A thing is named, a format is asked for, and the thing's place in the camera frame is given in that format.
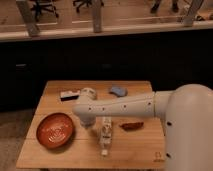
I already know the blue sponge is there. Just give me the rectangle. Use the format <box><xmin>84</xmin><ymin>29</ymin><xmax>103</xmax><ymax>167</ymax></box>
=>
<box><xmin>109</xmin><ymin>86</ymin><xmax>127</xmax><ymax>97</ymax></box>

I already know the orange ceramic bowl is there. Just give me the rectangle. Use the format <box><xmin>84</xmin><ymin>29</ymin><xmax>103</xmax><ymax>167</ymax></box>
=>
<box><xmin>36</xmin><ymin>113</ymin><xmax>75</xmax><ymax>149</ymax></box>

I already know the white tube bottle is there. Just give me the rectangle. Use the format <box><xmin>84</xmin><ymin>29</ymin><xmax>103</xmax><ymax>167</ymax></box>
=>
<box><xmin>100</xmin><ymin>117</ymin><xmax>112</xmax><ymax>156</ymax></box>

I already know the office chair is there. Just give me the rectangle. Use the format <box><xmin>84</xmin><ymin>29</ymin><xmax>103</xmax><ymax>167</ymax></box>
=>
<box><xmin>72</xmin><ymin>0</ymin><xmax>104</xmax><ymax>13</ymax></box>
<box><xmin>30</xmin><ymin>0</ymin><xmax>59</xmax><ymax>22</ymax></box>

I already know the metal post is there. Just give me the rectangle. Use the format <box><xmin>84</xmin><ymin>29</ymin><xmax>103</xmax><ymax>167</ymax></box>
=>
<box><xmin>182</xmin><ymin>0</ymin><xmax>203</xmax><ymax>27</ymax></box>
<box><xmin>92</xmin><ymin>0</ymin><xmax>102</xmax><ymax>33</ymax></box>
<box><xmin>16</xmin><ymin>0</ymin><xmax>40</xmax><ymax>37</ymax></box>

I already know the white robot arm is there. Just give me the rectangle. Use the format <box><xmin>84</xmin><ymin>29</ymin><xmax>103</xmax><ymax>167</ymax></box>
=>
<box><xmin>73</xmin><ymin>84</ymin><xmax>213</xmax><ymax>171</ymax></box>

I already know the dark red chili pepper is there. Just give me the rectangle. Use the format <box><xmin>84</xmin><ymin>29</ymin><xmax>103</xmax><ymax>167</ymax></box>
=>
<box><xmin>119</xmin><ymin>122</ymin><xmax>144</xmax><ymax>131</ymax></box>

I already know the right office chair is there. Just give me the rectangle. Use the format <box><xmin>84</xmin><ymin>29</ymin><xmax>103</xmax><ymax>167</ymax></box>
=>
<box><xmin>72</xmin><ymin>0</ymin><xmax>104</xmax><ymax>13</ymax></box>

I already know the left metal post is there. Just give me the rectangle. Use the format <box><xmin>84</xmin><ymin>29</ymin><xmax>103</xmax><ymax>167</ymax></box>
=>
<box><xmin>16</xmin><ymin>0</ymin><xmax>40</xmax><ymax>37</ymax></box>

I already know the left office chair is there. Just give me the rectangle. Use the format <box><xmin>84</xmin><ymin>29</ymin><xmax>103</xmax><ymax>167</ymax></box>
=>
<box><xmin>30</xmin><ymin>0</ymin><xmax>59</xmax><ymax>22</ymax></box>

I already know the right metal post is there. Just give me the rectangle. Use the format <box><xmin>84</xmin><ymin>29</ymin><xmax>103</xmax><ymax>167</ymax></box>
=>
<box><xmin>182</xmin><ymin>0</ymin><xmax>203</xmax><ymax>27</ymax></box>

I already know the middle metal post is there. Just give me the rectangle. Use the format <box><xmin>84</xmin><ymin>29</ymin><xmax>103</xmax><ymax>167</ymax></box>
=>
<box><xmin>92</xmin><ymin>0</ymin><xmax>102</xmax><ymax>33</ymax></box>

